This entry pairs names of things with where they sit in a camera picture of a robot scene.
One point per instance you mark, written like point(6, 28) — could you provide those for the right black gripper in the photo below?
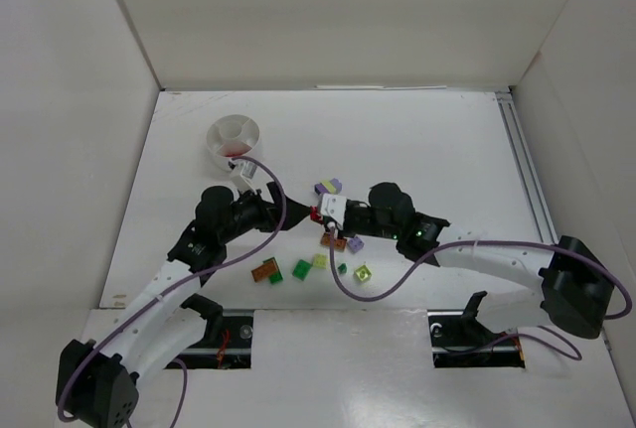
point(351, 219)

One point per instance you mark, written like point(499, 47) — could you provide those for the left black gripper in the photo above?
point(271, 206)

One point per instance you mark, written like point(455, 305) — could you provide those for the purple and yellow lego stack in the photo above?
point(331, 186)

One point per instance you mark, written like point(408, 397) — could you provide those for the red lego brick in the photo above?
point(315, 215)

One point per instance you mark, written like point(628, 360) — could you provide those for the small red lego piece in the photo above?
point(234, 151)

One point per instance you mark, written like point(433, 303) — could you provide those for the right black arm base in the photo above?
point(458, 340)

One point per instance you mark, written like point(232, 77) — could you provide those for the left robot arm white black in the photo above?
point(98, 381)

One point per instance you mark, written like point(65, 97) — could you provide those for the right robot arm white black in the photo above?
point(563, 284)

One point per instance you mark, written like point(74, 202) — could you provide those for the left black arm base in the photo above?
point(226, 341)

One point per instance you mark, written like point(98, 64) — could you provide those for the light purple lego brick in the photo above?
point(355, 244)

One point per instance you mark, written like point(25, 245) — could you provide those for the orange lego brick right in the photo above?
point(340, 244)

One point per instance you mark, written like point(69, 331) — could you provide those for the orange lego brick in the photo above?
point(340, 244)
point(264, 271)

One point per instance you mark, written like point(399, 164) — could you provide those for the lime transparent lego brick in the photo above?
point(362, 274)

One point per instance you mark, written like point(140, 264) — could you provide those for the orange lego brick left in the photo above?
point(264, 271)

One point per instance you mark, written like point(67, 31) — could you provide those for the green lego under orange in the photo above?
point(275, 276)

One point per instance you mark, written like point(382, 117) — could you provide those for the white round divided container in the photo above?
point(233, 131)

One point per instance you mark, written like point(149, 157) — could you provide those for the pale yellow lego brick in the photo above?
point(320, 261)

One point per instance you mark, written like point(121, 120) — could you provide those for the green lego brick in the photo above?
point(301, 269)

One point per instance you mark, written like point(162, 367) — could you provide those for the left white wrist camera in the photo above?
point(241, 176)

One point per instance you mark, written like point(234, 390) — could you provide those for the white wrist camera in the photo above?
point(241, 176)
point(332, 210)

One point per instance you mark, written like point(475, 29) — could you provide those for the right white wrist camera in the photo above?
point(332, 210)

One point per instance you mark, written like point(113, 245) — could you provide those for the aluminium rail right edge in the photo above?
point(530, 181)

